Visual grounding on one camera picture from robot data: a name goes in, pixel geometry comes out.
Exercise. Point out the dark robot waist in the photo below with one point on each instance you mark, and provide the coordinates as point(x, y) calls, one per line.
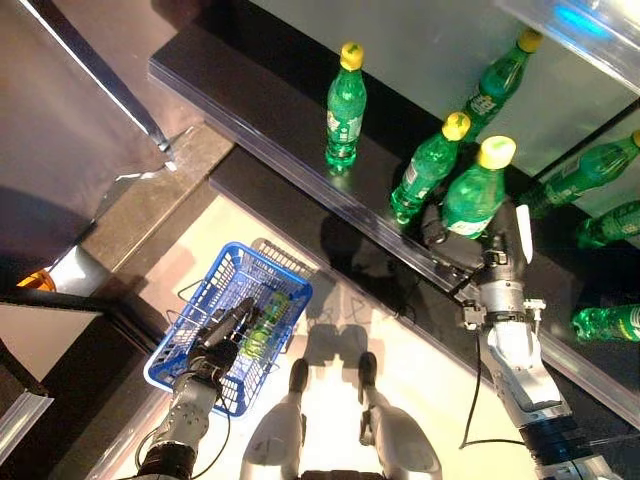
point(342, 476)

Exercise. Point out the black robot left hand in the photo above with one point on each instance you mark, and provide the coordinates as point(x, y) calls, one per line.
point(220, 345)

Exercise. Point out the orange plastic object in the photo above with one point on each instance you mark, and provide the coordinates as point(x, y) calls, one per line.
point(37, 282)

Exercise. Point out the silver robot right leg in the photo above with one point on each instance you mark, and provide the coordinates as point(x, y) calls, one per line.
point(400, 435)

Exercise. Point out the brown stone floor plinth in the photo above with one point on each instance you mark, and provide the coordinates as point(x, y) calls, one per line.
point(165, 200)

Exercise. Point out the blue plastic shopping basket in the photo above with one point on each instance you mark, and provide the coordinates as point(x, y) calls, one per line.
point(235, 270)

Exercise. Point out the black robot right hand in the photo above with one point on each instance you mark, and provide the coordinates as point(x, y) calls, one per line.
point(510, 240)

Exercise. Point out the brown curtain panel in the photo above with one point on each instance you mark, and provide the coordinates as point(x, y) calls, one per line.
point(60, 150)
point(115, 60)

